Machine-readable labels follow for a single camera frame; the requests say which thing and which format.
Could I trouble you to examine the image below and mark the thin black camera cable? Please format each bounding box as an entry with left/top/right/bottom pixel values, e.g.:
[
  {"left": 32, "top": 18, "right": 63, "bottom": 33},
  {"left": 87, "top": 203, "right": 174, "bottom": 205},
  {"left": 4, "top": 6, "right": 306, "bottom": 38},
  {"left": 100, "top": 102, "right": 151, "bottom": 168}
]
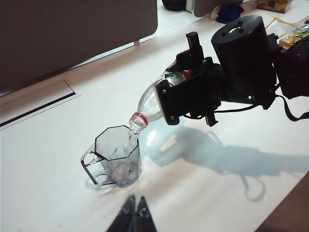
[{"left": 183, "top": 105, "right": 257, "bottom": 121}]

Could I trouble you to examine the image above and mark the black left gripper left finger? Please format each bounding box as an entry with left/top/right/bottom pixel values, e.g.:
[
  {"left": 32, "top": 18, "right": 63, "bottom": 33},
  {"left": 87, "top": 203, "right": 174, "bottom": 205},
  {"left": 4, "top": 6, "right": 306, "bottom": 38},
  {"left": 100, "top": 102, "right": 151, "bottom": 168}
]
[{"left": 106, "top": 194, "right": 136, "bottom": 232}]

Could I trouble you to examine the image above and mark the wide brown desk partition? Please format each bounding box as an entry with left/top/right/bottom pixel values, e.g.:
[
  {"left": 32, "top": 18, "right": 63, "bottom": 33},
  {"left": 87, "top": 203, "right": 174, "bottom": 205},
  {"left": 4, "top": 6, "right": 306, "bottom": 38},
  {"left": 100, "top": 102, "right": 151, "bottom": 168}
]
[{"left": 0, "top": 0, "right": 159, "bottom": 94}]

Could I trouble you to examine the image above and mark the beige cloth item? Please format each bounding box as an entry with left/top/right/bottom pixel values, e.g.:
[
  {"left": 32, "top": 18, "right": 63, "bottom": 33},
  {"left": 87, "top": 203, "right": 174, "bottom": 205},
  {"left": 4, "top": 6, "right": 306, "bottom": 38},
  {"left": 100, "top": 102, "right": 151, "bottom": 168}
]
[{"left": 209, "top": 6, "right": 220, "bottom": 20}]

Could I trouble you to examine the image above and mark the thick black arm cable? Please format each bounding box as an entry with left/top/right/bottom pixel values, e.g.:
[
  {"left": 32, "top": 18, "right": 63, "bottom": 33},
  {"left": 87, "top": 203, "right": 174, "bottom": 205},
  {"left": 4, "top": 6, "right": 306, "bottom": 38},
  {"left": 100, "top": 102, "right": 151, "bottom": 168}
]
[{"left": 275, "top": 93, "right": 309, "bottom": 122}]

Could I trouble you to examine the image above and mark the desk cable slot cover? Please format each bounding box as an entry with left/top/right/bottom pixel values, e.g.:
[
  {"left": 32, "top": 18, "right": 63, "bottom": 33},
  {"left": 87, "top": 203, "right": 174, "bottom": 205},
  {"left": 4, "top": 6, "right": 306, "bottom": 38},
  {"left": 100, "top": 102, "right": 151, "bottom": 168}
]
[{"left": 0, "top": 79, "right": 82, "bottom": 131}]

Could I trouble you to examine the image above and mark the yellow green snack packet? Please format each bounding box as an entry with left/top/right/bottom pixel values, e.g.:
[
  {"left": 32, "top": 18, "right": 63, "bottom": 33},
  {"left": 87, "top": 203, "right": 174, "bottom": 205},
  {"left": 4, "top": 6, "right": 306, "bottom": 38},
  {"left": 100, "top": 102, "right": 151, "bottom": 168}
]
[{"left": 279, "top": 25, "right": 309, "bottom": 50}]

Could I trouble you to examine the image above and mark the brown yellow snack package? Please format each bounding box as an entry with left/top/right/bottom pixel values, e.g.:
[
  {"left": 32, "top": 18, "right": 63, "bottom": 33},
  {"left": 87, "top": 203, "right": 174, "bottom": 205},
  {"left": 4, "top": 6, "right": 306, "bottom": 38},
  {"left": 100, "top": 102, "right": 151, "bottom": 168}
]
[{"left": 255, "top": 0, "right": 293, "bottom": 13}]

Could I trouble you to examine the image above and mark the black round bag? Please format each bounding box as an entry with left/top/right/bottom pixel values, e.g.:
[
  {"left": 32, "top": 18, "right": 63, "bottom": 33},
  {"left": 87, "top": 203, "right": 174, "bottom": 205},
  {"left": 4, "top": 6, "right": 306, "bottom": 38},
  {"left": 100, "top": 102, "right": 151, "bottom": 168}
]
[{"left": 161, "top": 0, "right": 187, "bottom": 12}]

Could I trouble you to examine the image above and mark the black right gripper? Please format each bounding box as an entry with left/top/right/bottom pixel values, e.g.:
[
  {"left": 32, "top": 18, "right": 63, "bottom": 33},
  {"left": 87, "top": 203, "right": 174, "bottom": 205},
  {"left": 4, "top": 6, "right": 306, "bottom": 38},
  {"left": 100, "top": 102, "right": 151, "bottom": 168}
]
[{"left": 176, "top": 32, "right": 229, "bottom": 127}]

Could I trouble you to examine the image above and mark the transparent grey plastic mug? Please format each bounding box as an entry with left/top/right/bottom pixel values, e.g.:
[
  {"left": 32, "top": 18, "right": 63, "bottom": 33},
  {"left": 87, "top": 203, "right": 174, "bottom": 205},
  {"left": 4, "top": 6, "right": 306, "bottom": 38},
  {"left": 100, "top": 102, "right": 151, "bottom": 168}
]
[{"left": 80, "top": 124, "right": 142, "bottom": 189}]

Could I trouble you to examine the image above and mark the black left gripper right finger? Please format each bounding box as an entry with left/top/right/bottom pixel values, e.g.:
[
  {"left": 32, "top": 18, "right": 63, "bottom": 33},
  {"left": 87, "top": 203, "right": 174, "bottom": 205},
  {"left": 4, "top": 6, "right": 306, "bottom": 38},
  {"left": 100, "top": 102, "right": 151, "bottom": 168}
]
[{"left": 135, "top": 195, "right": 157, "bottom": 232}]

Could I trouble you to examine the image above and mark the clear plastic zip bag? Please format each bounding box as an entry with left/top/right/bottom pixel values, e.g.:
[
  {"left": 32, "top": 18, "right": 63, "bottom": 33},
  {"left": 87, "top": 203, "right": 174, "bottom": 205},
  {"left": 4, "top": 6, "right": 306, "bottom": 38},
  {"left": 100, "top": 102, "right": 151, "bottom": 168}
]
[{"left": 265, "top": 16, "right": 309, "bottom": 39}]

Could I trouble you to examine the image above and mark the blue cloth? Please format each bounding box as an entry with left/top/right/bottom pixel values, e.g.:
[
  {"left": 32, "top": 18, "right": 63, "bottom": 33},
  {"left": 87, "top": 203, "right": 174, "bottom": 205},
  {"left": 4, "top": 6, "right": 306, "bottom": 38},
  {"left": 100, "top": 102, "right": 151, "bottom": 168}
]
[{"left": 216, "top": 3, "right": 245, "bottom": 24}]

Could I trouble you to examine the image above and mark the clear water bottle red label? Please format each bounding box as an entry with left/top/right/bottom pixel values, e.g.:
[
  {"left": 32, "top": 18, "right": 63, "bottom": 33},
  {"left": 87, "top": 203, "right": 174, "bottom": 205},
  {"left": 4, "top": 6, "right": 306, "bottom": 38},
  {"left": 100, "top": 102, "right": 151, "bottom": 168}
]
[{"left": 127, "top": 61, "right": 194, "bottom": 133}]

